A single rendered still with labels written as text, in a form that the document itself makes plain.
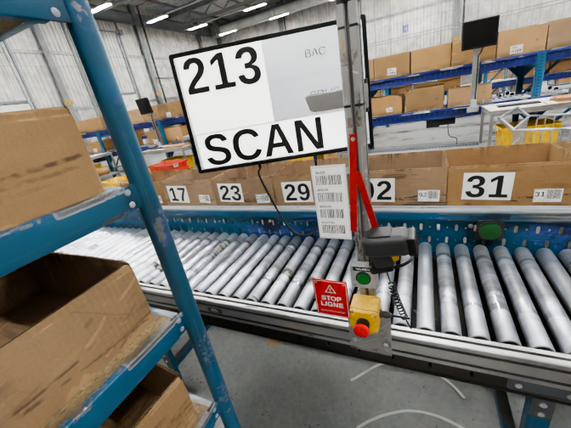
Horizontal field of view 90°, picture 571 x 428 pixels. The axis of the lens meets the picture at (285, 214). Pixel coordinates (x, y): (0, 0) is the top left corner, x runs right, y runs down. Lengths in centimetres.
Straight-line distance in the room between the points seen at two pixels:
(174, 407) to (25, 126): 42
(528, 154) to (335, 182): 109
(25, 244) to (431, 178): 123
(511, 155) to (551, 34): 445
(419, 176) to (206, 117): 87
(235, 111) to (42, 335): 61
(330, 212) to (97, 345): 53
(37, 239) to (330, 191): 56
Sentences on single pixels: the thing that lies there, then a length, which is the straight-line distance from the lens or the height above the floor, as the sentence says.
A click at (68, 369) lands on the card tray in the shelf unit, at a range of 44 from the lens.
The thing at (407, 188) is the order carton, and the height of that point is 97.
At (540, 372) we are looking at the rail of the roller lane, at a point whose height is 71.
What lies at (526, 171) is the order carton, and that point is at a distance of 135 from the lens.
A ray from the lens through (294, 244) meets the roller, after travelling 140.
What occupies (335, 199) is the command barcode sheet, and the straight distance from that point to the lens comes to 72.
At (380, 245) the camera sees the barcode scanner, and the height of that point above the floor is 107.
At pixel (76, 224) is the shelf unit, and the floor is 133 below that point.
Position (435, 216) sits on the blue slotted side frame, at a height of 86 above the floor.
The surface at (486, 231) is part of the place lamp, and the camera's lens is 133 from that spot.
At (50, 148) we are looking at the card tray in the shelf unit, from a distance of 39.
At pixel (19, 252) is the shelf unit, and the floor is 132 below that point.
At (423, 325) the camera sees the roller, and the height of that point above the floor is 75.
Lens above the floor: 141
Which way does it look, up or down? 22 degrees down
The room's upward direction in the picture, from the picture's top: 10 degrees counter-clockwise
